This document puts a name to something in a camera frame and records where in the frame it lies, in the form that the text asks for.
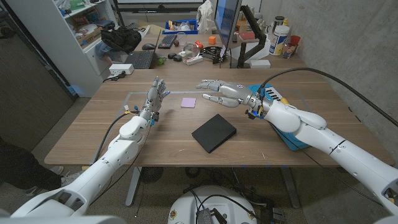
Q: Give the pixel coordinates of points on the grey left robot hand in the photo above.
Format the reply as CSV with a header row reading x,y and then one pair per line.
x,y
154,98

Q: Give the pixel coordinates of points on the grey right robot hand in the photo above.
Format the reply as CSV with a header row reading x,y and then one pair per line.
x,y
236,93

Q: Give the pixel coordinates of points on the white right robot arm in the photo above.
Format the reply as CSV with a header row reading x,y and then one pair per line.
x,y
311,130

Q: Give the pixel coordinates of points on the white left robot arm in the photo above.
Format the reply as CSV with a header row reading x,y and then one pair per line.
x,y
119,151

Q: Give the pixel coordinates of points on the purple sticky note pad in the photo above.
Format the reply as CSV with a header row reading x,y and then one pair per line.
x,y
188,102

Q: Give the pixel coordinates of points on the black photo album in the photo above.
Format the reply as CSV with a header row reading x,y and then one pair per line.
x,y
214,133

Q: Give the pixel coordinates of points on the yellow toy banana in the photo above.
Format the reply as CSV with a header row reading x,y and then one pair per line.
x,y
284,101

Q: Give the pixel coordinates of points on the blue toy piano keyboard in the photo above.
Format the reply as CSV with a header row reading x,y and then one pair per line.
x,y
293,143

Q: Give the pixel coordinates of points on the green ball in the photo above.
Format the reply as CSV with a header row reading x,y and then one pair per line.
x,y
160,61

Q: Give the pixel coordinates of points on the white box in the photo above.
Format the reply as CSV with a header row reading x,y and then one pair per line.
x,y
260,63

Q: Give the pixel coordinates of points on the black laptop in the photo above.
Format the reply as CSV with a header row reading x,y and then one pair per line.
x,y
141,59

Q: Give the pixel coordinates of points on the white power strip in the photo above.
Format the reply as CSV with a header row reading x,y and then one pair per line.
x,y
121,69

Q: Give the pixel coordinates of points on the small black case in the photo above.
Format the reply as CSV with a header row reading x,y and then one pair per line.
x,y
177,58

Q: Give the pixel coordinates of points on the black computer mouse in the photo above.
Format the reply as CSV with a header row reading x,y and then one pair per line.
x,y
148,46

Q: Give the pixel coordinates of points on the black computer keyboard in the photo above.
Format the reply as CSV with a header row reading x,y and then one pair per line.
x,y
167,41

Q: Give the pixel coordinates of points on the orange cube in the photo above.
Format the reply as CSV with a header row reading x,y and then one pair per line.
x,y
212,40

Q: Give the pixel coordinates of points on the clear glass bowl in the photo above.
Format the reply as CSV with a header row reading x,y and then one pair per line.
x,y
191,50

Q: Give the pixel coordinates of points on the black backpack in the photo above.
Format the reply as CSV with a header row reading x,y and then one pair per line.
x,y
121,39

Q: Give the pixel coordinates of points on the white wipes canister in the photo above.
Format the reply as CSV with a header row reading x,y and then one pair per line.
x,y
279,40

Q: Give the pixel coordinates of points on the computer monitor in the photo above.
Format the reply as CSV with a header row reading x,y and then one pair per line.
x,y
225,18

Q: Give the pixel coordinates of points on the black round fan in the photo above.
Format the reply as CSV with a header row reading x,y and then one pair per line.
x,y
151,174

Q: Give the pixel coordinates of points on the red cup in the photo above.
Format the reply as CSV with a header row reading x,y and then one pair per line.
x,y
295,41

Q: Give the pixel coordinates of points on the blue plastic bin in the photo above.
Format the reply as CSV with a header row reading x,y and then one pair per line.
x,y
194,26

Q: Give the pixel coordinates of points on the white plastic bag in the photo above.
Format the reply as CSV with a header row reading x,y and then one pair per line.
x,y
206,17

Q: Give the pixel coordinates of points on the grey table leg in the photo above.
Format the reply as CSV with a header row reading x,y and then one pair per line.
x,y
133,186
291,189

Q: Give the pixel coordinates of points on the white shelf unit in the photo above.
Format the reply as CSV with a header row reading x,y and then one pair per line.
x,y
59,46

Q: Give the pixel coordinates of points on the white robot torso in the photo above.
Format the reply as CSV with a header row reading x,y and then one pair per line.
x,y
186,202

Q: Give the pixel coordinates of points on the white sneaker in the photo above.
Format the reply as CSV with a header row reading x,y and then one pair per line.
x,y
70,178
56,170

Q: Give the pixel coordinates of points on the person leg black trousers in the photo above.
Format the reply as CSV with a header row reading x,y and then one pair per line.
x,y
18,171

